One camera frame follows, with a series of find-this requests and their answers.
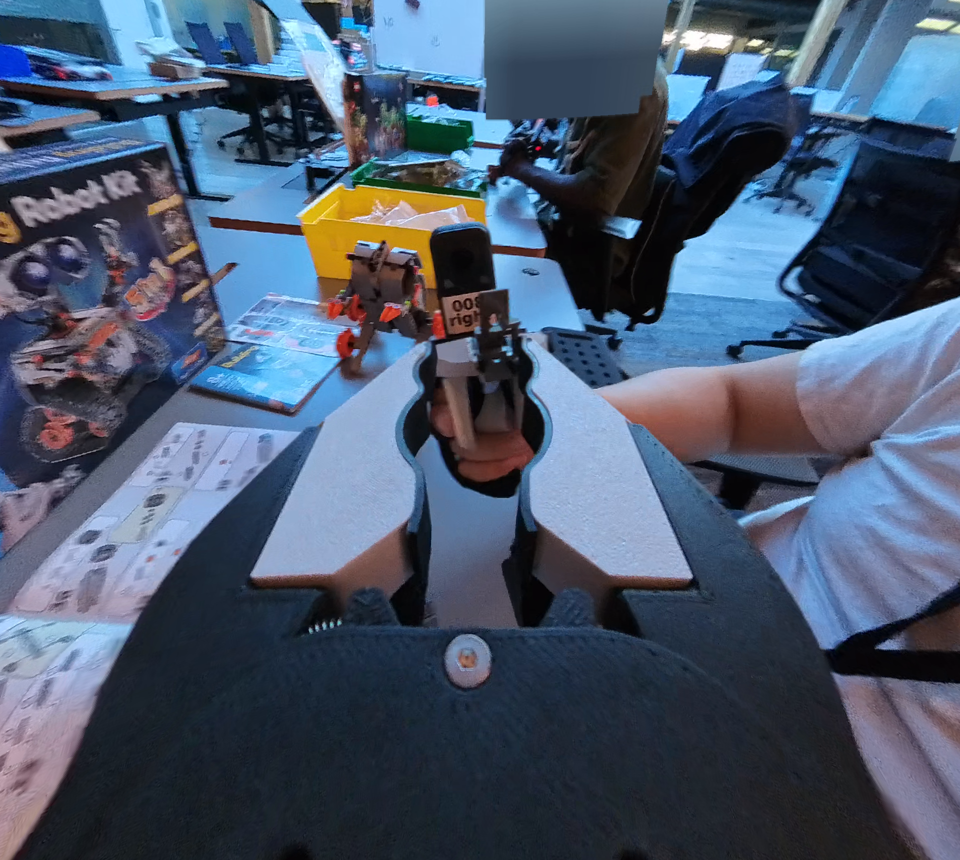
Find closed blue booklet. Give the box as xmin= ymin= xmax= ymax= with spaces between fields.
xmin=187 ymin=343 xmax=342 ymax=415

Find wood-edged desk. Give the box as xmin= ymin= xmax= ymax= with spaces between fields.
xmin=0 ymin=69 xmax=230 ymax=201

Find yellow plastic bin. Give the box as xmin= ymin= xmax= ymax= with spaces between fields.
xmin=296 ymin=181 xmax=489 ymax=291

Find green plastic bin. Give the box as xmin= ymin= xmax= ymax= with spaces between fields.
xmin=405 ymin=114 xmax=475 ymax=154
xmin=351 ymin=159 xmax=489 ymax=199

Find black toy vehicle orange wheels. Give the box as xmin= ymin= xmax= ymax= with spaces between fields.
xmin=326 ymin=239 xmax=447 ymax=377

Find leaning poster board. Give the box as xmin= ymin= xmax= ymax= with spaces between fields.
xmin=232 ymin=0 xmax=354 ymax=122

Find clear plastic bags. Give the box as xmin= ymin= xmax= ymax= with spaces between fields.
xmin=348 ymin=199 xmax=481 ymax=231

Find colourful tall box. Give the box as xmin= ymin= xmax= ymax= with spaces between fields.
xmin=343 ymin=71 xmax=410 ymax=165

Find blue toy box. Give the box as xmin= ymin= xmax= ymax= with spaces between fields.
xmin=0 ymin=140 xmax=226 ymax=554

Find open instruction booklet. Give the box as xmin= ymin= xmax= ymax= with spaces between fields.
xmin=0 ymin=421 xmax=301 ymax=839

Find person's right hand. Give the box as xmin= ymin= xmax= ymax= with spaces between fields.
xmin=429 ymin=404 xmax=539 ymax=486

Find grey desk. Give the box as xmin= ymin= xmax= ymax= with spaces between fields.
xmin=0 ymin=223 xmax=586 ymax=621

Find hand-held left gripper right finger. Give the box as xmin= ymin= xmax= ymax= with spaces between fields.
xmin=502 ymin=335 xmax=695 ymax=625

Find printed leaflet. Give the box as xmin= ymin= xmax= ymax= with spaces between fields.
xmin=225 ymin=294 xmax=361 ymax=359

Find whiteboard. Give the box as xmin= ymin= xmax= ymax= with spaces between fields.
xmin=371 ymin=0 xmax=487 ymax=80

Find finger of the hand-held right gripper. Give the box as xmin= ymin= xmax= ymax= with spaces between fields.
xmin=433 ymin=349 xmax=483 ymax=454
xmin=478 ymin=379 xmax=528 ymax=435

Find person's right forearm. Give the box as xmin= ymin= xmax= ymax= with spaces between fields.
xmin=600 ymin=350 xmax=826 ymax=460

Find black office chair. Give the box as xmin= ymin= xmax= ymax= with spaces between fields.
xmin=726 ymin=136 xmax=960 ymax=360
xmin=543 ymin=79 xmax=802 ymax=355

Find blue cloth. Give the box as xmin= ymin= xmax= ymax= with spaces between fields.
xmin=660 ymin=79 xmax=802 ymax=254

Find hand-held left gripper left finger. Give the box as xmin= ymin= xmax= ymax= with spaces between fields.
xmin=249 ymin=341 xmax=438 ymax=625

